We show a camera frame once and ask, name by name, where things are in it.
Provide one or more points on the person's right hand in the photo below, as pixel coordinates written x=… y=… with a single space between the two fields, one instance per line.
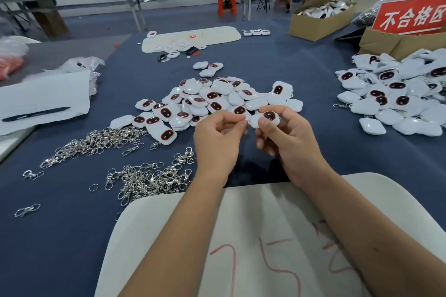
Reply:
x=296 y=150

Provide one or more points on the person's left hand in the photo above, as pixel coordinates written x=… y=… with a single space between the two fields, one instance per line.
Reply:
x=219 y=150

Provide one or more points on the white plastic tag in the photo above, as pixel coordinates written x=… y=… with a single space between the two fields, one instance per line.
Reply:
x=268 y=117

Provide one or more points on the person's right forearm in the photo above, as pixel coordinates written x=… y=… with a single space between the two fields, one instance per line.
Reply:
x=376 y=237

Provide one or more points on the person's left forearm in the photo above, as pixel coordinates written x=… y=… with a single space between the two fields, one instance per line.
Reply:
x=174 y=244

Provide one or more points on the white foam board red marks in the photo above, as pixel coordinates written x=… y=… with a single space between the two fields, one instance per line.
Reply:
x=268 y=230

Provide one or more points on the long white foam board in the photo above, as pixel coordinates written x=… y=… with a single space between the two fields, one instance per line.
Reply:
x=221 y=34

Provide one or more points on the small white plastic part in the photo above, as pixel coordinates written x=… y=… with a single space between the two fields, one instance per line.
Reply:
x=266 y=32
x=256 y=32
x=247 y=32

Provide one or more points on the open cardboard box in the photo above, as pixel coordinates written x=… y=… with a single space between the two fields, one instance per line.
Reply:
x=315 y=29

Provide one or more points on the flat brown cardboard box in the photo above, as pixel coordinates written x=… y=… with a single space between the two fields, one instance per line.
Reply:
x=385 y=45

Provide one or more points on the red plastic stool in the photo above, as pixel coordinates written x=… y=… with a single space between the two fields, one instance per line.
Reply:
x=227 y=6

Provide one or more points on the red sign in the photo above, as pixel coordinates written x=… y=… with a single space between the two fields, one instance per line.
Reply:
x=411 y=16

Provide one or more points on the white paper sheet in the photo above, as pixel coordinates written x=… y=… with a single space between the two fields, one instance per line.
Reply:
x=43 y=93

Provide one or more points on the black pen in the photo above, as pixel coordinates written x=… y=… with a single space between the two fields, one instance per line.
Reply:
x=36 y=114

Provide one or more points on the orange bag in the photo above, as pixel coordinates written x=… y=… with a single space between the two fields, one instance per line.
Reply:
x=10 y=66

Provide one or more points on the white plastic bag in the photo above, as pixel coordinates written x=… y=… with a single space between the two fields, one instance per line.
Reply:
x=17 y=43

